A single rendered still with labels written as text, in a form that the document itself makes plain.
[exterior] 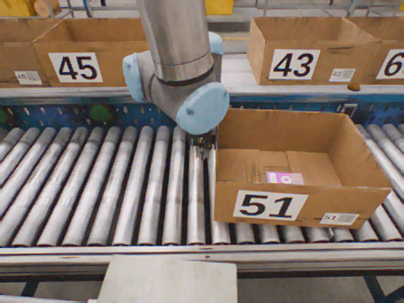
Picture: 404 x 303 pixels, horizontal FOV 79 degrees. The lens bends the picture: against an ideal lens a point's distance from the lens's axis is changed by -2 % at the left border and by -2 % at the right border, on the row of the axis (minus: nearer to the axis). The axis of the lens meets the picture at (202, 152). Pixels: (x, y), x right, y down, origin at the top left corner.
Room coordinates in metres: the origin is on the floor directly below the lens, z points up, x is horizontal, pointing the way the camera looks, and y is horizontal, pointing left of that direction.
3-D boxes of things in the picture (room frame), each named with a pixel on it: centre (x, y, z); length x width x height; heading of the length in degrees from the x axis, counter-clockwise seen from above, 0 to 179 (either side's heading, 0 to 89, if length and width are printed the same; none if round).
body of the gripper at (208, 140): (0.53, 0.00, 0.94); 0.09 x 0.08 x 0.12; 1
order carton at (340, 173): (0.49, -0.23, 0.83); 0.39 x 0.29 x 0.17; 86
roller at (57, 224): (0.53, 0.41, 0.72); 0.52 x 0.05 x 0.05; 1
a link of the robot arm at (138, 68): (0.47, 0.09, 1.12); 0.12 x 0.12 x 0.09; 35
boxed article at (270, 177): (0.46, -0.24, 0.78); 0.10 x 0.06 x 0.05; 86
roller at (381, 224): (0.55, -0.50, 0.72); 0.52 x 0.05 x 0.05; 1
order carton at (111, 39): (0.99, 0.38, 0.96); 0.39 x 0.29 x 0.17; 91
